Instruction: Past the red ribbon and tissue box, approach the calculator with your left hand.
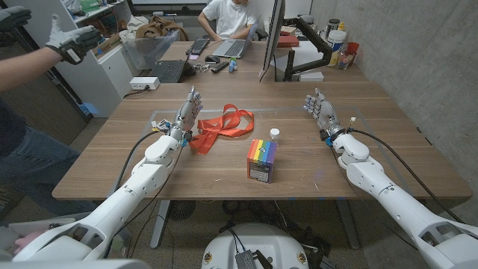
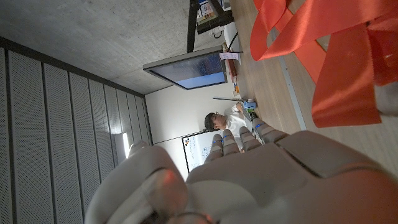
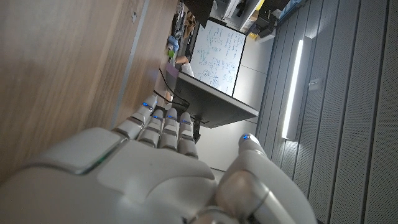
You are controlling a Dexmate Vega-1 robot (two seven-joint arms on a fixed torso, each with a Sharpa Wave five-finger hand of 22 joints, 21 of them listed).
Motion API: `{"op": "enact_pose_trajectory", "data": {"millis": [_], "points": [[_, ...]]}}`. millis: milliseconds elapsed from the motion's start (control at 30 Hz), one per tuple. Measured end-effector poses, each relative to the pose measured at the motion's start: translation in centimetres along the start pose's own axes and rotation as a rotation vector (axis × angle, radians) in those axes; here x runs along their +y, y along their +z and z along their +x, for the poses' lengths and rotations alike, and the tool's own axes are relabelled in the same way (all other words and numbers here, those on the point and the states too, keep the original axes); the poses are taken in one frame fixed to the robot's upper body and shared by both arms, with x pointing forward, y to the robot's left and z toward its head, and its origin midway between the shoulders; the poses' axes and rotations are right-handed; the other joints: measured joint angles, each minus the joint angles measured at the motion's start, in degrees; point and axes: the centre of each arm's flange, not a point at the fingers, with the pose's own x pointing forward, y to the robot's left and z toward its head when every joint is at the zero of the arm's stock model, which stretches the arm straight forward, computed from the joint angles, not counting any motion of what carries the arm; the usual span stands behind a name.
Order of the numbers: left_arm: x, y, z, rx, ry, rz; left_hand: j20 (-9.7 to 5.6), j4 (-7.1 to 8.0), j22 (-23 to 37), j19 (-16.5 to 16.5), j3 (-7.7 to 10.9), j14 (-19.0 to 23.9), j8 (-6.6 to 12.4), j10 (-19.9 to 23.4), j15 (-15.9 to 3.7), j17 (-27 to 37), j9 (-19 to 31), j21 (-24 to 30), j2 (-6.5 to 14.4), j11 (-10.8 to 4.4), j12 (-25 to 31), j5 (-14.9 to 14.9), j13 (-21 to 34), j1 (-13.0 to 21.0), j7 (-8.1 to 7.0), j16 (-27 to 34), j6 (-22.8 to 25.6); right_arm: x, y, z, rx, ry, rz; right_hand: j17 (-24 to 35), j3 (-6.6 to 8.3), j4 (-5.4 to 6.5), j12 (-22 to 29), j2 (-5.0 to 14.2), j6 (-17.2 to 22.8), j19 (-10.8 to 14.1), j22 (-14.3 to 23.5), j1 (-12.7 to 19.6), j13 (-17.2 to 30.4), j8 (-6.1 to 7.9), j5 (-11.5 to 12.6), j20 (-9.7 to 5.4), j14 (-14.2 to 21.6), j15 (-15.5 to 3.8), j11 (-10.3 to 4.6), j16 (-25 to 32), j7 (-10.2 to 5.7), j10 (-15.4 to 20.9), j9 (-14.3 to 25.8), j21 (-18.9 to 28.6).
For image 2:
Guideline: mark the seated person in white t-shirt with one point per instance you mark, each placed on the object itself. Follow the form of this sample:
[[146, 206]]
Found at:
[[233, 119]]

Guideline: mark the whiteboard with black frame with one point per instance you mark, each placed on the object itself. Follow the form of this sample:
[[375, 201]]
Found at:
[[196, 152]]

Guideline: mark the red satin ribbon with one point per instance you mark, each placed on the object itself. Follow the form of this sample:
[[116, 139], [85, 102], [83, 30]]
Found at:
[[342, 87]]

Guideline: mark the flat computer monitor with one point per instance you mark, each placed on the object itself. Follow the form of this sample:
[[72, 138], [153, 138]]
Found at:
[[192, 71]]

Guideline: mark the flat red box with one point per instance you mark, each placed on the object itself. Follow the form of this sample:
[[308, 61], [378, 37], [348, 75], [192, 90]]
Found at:
[[232, 68]]

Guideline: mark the small blue toy figure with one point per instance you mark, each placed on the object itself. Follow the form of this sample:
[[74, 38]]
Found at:
[[249, 104]]

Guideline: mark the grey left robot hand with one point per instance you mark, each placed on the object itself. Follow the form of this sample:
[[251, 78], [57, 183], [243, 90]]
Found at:
[[280, 186]]

